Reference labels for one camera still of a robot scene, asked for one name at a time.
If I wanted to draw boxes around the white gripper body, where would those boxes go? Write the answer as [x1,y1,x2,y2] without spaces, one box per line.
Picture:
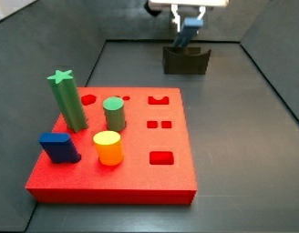
[149,0,229,8]

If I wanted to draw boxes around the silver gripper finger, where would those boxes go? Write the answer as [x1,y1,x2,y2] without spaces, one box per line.
[170,5,182,33]
[198,6,208,19]

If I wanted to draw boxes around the dark blue rounded peg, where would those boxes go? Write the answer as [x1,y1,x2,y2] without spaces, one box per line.
[39,133,82,164]

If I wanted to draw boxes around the green star-shaped peg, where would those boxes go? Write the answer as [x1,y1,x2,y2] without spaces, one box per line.
[48,70,89,133]

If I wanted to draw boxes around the green cylinder peg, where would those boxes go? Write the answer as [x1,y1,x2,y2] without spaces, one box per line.
[102,96,127,132]

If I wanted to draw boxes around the black curved holder stand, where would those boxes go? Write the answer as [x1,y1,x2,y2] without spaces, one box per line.
[163,46,212,75]

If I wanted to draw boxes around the yellow cylinder peg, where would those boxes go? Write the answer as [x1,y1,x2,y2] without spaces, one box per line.
[94,130,125,166]

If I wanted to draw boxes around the red shape-sorter board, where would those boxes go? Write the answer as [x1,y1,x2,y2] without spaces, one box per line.
[26,87,198,205]

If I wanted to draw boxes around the light blue double-square block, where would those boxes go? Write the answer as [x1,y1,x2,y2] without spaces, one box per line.
[173,17,204,47]

